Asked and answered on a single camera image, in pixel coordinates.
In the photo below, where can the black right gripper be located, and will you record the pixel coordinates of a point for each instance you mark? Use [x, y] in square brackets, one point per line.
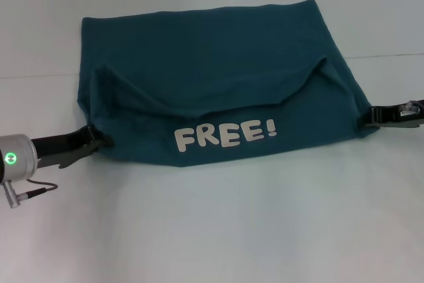
[401, 119]

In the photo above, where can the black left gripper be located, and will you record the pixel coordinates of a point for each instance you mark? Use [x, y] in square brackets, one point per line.
[63, 147]

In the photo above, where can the teal blue t-shirt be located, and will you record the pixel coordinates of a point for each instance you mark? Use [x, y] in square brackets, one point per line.
[215, 64]

